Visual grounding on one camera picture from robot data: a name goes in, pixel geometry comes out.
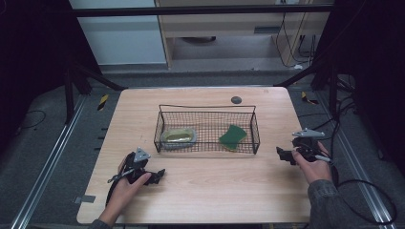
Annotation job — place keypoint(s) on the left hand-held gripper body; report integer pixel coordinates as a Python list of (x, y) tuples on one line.
[(135, 167)]

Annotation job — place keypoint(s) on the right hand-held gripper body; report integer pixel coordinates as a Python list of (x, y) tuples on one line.
[(307, 146)]

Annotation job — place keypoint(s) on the clear dish with yellow soap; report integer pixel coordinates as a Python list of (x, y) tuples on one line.
[(178, 136)]

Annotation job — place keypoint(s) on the green scouring pad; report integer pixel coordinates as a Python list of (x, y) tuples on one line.
[(232, 137)]

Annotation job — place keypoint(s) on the person's right hand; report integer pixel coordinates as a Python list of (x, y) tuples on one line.
[(316, 171)]

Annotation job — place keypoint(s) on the person's left hand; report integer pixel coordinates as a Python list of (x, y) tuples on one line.
[(122, 195)]

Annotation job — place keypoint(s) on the yellow black hazard tape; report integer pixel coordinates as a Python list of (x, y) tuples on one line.
[(308, 98), (102, 102)]

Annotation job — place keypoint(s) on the black metal stand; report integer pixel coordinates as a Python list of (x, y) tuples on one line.
[(333, 92), (68, 95)]

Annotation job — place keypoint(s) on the grey tape strip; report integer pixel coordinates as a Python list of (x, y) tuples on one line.
[(84, 199)]

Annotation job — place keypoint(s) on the grey round table grommet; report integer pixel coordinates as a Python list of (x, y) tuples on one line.
[(236, 100)]

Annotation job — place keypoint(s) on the black curtain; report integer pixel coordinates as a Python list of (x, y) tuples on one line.
[(31, 47), (375, 63)]

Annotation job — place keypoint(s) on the white cabinet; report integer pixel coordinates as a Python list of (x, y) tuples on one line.
[(121, 41)]

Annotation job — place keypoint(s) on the light wooden desk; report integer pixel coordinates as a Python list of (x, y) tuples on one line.
[(223, 27)]

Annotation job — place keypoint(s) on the black horizontal bar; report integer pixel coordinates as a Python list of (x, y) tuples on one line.
[(191, 10)]

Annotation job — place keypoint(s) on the aluminium floor rail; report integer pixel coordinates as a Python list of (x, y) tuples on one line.
[(359, 178), (47, 162)]

